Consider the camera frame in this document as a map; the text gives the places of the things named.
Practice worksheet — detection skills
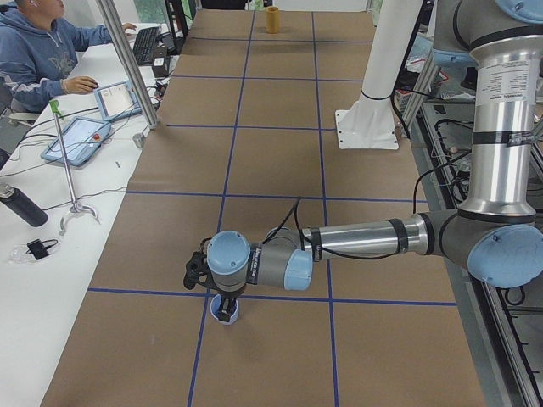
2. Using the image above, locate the seated person in blue hoodie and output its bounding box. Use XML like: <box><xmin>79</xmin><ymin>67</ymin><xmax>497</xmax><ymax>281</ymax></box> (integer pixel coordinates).
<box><xmin>1</xmin><ymin>1</ymin><xmax>112</xmax><ymax>113</ymax></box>

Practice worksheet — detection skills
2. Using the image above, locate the lower blue teach pendant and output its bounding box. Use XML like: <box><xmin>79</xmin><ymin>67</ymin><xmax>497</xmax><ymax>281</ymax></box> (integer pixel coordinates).
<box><xmin>62</xmin><ymin>117</ymin><xmax>111</xmax><ymax>167</ymax></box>

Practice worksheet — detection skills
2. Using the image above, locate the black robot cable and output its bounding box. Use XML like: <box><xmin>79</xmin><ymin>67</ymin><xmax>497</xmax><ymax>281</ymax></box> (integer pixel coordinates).
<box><xmin>260</xmin><ymin>156</ymin><xmax>472</xmax><ymax>260</ymax></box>

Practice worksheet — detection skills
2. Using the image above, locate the small black adapter box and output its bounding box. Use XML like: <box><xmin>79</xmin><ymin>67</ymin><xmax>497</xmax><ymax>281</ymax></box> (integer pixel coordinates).
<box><xmin>26</xmin><ymin>239</ymin><xmax>59</xmax><ymax>260</ymax></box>

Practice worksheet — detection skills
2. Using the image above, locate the tan wooden cup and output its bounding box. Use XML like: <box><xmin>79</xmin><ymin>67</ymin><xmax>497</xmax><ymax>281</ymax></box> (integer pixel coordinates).
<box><xmin>266</xmin><ymin>6</ymin><xmax>279</xmax><ymax>34</ymax></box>

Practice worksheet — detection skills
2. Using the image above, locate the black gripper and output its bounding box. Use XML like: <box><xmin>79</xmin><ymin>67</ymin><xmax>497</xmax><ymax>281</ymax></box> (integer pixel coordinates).
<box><xmin>216</xmin><ymin>293</ymin><xmax>237</xmax><ymax>321</ymax></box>

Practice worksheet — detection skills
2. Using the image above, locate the black keyboard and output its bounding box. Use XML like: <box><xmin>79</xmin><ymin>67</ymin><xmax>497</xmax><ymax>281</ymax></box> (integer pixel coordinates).
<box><xmin>132</xmin><ymin>26</ymin><xmax>160</xmax><ymax>66</ymax></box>

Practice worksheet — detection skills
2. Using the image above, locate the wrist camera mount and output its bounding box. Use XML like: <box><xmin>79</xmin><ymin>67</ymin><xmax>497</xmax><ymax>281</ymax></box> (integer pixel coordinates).
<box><xmin>183</xmin><ymin>237</ymin><xmax>214</xmax><ymax>290</ymax></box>

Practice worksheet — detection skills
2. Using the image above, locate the aluminium frame post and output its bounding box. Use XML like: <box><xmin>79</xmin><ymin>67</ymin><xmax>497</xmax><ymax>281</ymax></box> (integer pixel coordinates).
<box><xmin>96</xmin><ymin>0</ymin><xmax>159</xmax><ymax>130</ymax></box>

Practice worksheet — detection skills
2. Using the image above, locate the reacher grabber tool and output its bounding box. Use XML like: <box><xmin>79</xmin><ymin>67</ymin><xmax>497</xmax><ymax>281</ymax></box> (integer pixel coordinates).
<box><xmin>49</xmin><ymin>100</ymin><xmax>100</xmax><ymax>237</ymax></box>

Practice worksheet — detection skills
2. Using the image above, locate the small metal cylinder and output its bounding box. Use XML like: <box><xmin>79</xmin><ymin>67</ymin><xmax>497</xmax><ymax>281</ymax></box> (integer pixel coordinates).
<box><xmin>132</xmin><ymin>134</ymin><xmax>145</xmax><ymax>148</ymax></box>

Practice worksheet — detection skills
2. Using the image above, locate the upper blue teach pendant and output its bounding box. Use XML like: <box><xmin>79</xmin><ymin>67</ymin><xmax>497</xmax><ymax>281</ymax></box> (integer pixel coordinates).
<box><xmin>93</xmin><ymin>81</ymin><xmax>142</xmax><ymax>122</ymax></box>

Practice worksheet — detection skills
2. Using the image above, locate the blue plastic cup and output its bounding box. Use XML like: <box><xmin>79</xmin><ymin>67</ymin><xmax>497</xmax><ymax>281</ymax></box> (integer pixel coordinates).
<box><xmin>210</xmin><ymin>294</ymin><xmax>239</xmax><ymax>326</ymax></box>

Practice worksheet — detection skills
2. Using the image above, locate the black water bottle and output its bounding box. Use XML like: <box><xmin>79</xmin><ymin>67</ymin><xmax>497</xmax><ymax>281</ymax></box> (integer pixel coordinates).
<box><xmin>1</xmin><ymin>183</ymin><xmax>48</xmax><ymax>227</ymax></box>

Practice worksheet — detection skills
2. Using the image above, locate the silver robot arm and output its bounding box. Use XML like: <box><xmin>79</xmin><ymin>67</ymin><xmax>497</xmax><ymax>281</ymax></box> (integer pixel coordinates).
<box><xmin>195</xmin><ymin>1</ymin><xmax>542</xmax><ymax>324</ymax></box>

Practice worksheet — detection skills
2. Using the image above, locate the white camera mast column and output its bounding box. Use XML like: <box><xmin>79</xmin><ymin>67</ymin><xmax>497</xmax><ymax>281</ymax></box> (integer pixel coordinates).
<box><xmin>335</xmin><ymin>0</ymin><xmax>423</xmax><ymax>150</ymax></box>

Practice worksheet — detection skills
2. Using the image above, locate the blue teach pendant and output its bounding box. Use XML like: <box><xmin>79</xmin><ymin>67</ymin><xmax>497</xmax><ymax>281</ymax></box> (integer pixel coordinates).
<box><xmin>62</xmin><ymin>117</ymin><xmax>111</xmax><ymax>167</ymax></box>
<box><xmin>93</xmin><ymin>81</ymin><xmax>142</xmax><ymax>122</ymax></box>

